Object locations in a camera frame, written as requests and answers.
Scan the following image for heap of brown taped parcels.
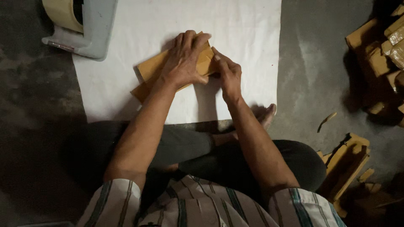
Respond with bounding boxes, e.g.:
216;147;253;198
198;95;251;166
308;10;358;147
345;3;404;128

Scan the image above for brown cardboard parcel box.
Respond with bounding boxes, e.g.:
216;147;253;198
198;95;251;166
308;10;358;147
131;31;218;104

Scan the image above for person's left hand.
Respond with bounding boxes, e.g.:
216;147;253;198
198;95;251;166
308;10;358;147
159;30;211;91

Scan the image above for person's bare foot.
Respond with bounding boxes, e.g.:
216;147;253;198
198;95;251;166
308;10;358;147
212;103;277;147

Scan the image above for person's striped shirt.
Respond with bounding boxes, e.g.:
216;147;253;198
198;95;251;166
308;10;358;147
76;175;348;227

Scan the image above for white paper sheet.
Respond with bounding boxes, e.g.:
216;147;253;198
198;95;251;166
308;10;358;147
72;0;282;125

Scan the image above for beige packing tape roll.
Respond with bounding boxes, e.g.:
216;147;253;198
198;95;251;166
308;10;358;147
42;0;84;34

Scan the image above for person's right hand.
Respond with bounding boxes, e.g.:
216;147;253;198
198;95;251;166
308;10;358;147
211;46;242;104

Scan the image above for grey tape dispenser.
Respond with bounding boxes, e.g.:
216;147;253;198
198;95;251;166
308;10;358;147
41;0;118;62

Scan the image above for stack of flattened cardboard boxes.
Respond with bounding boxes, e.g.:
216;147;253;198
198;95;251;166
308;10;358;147
316;132;404;219

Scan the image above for person's black trousers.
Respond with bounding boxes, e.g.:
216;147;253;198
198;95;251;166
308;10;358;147
63;120;327;204

